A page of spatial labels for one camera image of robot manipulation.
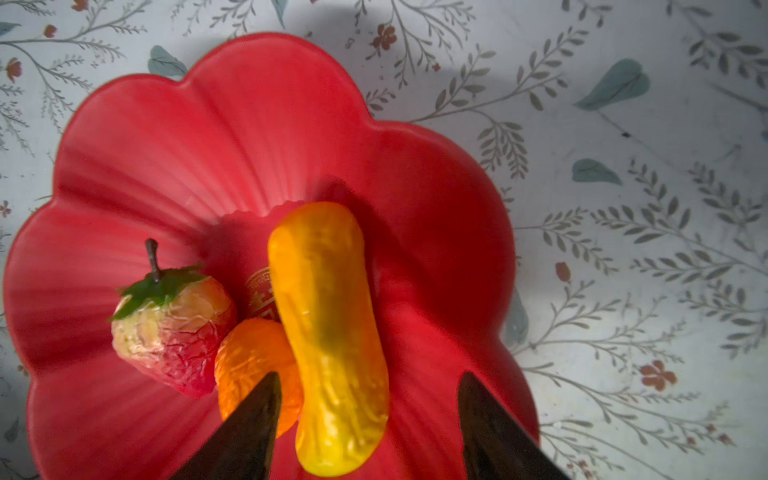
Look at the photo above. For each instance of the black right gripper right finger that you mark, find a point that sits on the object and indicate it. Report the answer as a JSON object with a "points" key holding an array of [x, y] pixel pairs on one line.
{"points": [[495, 446]]}

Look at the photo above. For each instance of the red fake strawberry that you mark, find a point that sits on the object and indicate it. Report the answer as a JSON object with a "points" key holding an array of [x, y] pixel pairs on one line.
{"points": [[170, 324]]}

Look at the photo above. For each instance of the floral patterned table mat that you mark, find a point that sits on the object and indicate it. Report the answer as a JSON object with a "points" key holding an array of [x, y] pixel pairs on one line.
{"points": [[628, 140]]}

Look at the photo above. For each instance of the yellow fake corn cob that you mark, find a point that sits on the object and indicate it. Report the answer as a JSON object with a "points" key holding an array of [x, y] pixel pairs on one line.
{"points": [[320, 283]]}

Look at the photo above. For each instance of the small orange fake tangerine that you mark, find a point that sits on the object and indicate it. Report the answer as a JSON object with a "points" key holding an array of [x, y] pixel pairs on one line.
{"points": [[253, 349]]}

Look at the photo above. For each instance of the red flower-shaped fruit bowl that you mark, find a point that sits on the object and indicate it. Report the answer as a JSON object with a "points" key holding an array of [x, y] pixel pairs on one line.
{"points": [[205, 166]]}

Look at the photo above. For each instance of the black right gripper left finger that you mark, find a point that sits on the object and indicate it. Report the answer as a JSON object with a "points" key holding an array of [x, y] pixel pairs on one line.
{"points": [[242, 448]]}

